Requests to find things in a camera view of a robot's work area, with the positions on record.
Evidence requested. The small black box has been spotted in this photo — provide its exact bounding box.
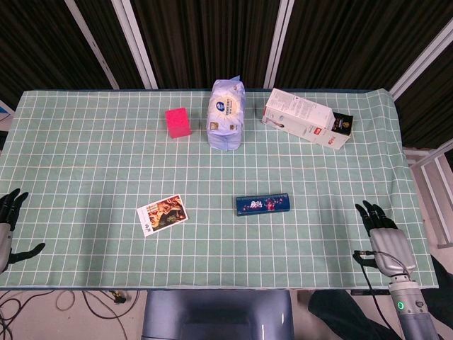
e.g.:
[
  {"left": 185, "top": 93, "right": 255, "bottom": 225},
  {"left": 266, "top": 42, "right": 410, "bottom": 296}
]
[{"left": 331, "top": 112, "right": 354, "bottom": 136}]

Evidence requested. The white blue board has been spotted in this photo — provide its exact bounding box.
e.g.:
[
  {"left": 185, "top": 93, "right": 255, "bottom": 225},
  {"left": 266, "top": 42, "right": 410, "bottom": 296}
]
[{"left": 0, "top": 98, "right": 16, "bottom": 118}]

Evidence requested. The dark blue box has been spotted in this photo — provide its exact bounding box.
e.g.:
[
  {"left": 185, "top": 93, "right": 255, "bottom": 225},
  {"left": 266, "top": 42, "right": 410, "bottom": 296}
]
[{"left": 235, "top": 193, "right": 292, "bottom": 217}]

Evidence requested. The black cloth on floor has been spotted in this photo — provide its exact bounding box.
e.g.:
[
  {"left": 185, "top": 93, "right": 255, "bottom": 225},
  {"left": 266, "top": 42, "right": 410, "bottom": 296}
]
[{"left": 306, "top": 254, "right": 453, "bottom": 340}]

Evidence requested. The white lamp carton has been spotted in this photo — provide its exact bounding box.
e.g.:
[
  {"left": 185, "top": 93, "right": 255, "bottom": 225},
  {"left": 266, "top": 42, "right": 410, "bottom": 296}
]
[{"left": 262, "top": 88, "right": 351, "bottom": 151}]

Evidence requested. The thin pale floor cable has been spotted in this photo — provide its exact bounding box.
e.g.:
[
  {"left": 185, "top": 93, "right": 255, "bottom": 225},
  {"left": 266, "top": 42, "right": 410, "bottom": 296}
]
[{"left": 55, "top": 290, "right": 83, "bottom": 313}]

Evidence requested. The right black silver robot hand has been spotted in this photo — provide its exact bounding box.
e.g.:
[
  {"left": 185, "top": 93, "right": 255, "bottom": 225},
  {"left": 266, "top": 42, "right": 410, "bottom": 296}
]
[{"left": 352, "top": 200, "right": 417, "bottom": 278}]

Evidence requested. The white frame post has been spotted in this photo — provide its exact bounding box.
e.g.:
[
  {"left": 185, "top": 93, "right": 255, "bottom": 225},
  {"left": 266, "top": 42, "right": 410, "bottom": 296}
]
[
  {"left": 64, "top": 0, "right": 120, "bottom": 89},
  {"left": 389, "top": 24, "right": 453, "bottom": 102},
  {"left": 263, "top": 0, "right": 295, "bottom": 89},
  {"left": 110, "top": 0, "right": 159, "bottom": 89}
]

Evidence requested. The pink cube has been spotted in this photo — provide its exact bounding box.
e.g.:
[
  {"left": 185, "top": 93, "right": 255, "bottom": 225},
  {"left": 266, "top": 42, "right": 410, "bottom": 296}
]
[{"left": 165, "top": 107, "right": 193, "bottom": 139}]

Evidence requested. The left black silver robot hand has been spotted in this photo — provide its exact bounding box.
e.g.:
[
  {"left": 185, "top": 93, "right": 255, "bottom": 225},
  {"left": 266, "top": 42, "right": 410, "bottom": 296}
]
[{"left": 0, "top": 188, "right": 47, "bottom": 273}]

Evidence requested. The floor power plug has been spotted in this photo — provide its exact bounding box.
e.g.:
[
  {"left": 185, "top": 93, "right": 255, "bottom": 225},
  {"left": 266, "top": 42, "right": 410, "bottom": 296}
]
[{"left": 105, "top": 289, "right": 129, "bottom": 305}]

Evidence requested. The picture postcard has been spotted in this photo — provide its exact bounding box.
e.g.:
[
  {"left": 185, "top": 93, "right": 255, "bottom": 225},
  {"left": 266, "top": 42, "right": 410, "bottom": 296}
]
[{"left": 137, "top": 194, "right": 189, "bottom": 237}]

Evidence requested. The black curtain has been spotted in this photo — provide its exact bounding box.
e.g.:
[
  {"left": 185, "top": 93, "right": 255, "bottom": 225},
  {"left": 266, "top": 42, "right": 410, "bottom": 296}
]
[{"left": 0, "top": 0, "right": 453, "bottom": 149}]

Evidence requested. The white metal rack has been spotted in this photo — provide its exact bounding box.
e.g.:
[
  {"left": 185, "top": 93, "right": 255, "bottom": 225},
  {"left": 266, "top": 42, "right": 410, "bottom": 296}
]
[{"left": 403, "top": 140, "right": 453, "bottom": 249}]

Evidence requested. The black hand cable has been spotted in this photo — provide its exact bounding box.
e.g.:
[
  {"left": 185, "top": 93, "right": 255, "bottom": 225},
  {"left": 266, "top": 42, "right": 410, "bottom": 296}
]
[{"left": 353, "top": 249, "right": 411, "bottom": 340}]

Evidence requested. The green checked tablecloth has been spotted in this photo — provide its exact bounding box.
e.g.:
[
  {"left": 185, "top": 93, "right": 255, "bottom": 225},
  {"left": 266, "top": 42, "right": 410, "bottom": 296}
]
[{"left": 0, "top": 88, "right": 440, "bottom": 290}]

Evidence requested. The blue-grey robot torso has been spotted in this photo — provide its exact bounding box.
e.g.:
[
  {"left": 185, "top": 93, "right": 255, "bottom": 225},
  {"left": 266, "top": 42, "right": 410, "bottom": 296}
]
[{"left": 141, "top": 289, "right": 294, "bottom": 340}]

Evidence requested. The light blue tissue pack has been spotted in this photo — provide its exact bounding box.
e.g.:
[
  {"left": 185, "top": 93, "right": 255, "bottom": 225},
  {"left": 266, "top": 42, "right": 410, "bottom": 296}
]
[{"left": 206, "top": 74, "right": 246, "bottom": 152}]

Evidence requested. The dark floor cable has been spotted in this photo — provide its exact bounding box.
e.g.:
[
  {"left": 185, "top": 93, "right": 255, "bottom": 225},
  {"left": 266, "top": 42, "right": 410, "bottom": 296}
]
[{"left": 80, "top": 290, "right": 143, "bottom": 340}]

